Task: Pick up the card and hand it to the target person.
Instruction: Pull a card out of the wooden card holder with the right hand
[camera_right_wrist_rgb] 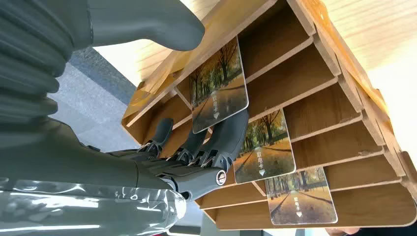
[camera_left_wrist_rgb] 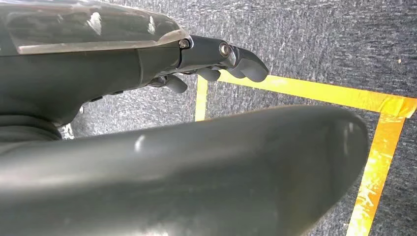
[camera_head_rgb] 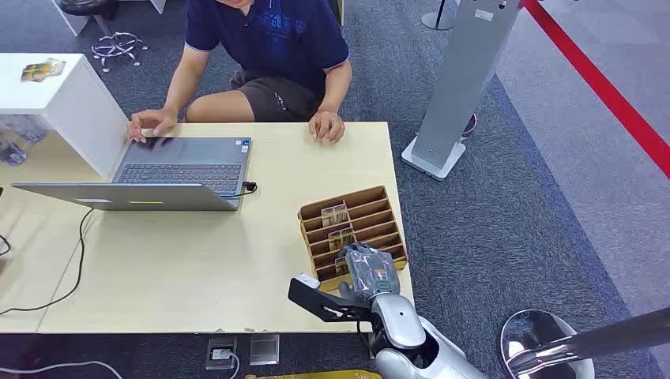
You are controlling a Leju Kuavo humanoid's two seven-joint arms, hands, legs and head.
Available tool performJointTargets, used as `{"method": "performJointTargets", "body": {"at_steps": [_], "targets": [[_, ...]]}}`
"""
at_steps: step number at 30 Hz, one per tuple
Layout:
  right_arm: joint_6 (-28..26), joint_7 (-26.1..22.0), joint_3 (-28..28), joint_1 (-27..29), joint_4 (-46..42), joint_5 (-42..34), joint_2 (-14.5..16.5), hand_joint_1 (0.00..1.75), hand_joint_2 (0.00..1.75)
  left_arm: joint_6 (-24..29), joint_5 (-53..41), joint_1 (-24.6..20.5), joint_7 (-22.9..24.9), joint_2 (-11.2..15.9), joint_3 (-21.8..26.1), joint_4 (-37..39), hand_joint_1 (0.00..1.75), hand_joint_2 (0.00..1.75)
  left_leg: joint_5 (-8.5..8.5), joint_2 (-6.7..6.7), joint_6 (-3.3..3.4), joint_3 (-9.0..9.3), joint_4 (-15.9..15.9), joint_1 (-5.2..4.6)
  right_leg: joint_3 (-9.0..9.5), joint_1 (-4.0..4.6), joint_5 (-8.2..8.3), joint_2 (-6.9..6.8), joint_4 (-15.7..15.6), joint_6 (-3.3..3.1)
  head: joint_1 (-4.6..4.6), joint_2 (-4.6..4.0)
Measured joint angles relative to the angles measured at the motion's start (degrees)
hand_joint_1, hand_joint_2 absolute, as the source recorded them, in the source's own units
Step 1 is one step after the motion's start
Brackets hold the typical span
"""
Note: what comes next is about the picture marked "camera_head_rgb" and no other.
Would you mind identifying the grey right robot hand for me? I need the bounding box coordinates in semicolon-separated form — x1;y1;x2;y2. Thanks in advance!
337;243;402;306

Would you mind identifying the wooden slotted card holder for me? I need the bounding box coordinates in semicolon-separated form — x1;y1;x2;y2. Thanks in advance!
297;185;408;293

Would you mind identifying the person's left hand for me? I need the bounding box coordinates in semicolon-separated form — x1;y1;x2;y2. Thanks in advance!
308;111;347;144

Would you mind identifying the person's hand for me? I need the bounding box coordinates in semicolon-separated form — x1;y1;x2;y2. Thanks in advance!
308;111;347;144
126;108;179;144

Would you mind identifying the person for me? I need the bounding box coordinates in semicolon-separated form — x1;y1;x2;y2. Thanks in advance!
126;0;352;144

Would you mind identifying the person's right hand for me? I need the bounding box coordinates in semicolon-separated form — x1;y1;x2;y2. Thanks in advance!
126;108;179;144

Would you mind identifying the yellow object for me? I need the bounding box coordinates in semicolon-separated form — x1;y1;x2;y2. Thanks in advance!
244;369;384;379

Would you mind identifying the metal floor plate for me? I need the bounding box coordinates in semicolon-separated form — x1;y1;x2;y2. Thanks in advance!
249;334;280;366

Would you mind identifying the floor power socket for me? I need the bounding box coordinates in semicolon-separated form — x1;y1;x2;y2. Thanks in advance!
205;336;238;371

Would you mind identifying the grey kiosk stand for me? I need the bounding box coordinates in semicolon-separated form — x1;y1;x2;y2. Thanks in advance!
401;0;525;182

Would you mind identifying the grey laptop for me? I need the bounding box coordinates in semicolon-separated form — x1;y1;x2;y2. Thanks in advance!
11;137;254;213

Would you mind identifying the round grey stand base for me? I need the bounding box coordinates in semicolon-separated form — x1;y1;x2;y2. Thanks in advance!
420;0;457;32

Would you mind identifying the red strip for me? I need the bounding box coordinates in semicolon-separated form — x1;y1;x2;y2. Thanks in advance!
522;0;670;180

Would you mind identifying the office chair with chrome base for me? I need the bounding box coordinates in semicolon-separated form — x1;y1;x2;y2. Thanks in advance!
58;0;149;73

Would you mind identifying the white box shelf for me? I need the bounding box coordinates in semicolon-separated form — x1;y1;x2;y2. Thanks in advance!
0;52;130;179

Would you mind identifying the clear plastic cup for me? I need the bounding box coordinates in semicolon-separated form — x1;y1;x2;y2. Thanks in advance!
4;114;49;144

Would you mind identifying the stack of printed cards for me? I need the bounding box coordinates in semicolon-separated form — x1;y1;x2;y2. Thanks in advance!
21;58;67;83

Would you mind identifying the white plug with cable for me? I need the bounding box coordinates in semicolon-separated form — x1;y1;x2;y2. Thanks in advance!
211;348;241;379

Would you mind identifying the black laptop power cable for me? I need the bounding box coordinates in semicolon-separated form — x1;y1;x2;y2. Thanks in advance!
0;181;258;317

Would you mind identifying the white cable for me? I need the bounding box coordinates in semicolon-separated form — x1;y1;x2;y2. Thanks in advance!
0;360;125;379

